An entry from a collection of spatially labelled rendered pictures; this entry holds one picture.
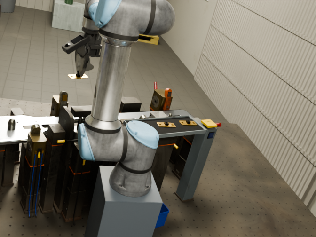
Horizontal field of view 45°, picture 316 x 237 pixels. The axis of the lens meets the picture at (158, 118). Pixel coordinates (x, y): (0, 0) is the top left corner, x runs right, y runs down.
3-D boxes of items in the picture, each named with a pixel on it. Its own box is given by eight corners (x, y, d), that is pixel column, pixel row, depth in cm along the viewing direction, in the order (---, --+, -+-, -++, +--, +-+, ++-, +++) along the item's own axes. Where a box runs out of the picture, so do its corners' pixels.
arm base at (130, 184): (154, 197, 131) (161, 174, 126) (112, 196, 126) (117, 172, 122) (145, 171, 143) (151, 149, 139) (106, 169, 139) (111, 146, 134)
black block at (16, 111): (14, 154, 200) (19, 105, 188) (19, 164, 194) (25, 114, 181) (4, 154, 197) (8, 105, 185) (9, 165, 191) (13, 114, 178)
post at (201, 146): (185, 191, 208) (209, 121, 189) (193, 200, 202) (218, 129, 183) (174, 193, 203) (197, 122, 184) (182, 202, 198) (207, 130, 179)
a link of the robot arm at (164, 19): (193, 1, 108) (143, 4, 153) (158, -7, 104) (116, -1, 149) (186, 42, 111) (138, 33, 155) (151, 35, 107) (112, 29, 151)
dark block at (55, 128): (48, 201, 174) (59, 122, 156) (53, 211, 169) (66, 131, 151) (37, 203, 171) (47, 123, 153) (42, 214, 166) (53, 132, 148)
